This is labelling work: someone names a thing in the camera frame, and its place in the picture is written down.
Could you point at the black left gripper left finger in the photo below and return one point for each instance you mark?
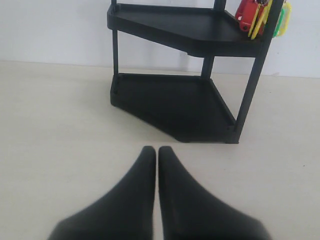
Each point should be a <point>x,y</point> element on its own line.
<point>124,213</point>

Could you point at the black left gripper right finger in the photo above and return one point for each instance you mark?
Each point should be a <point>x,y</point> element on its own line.
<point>190,212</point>

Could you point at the colourful key tag bunch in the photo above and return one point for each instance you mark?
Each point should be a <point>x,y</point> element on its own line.
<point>252,16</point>

